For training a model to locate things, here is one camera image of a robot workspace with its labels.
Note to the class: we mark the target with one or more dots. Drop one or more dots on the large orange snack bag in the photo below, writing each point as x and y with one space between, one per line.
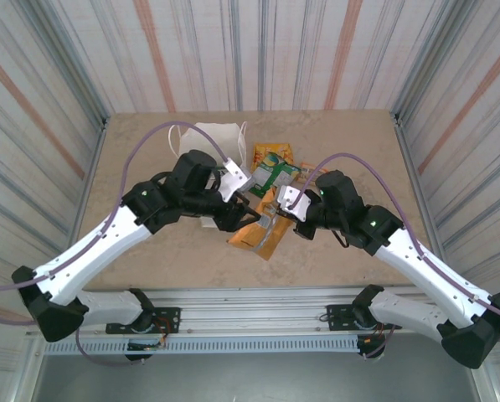
258 234

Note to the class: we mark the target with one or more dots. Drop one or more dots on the green snack packet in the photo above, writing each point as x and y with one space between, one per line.
270 176

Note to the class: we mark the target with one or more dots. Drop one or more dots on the white printed paper bag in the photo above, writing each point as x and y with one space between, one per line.
207 138

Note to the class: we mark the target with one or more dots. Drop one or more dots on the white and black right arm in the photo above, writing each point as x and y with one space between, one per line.
421 268

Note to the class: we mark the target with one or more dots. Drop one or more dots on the small orange snack packet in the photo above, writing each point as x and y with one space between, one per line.
312 169

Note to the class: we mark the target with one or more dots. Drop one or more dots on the aluminium mounting rail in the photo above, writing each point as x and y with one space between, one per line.
249 310

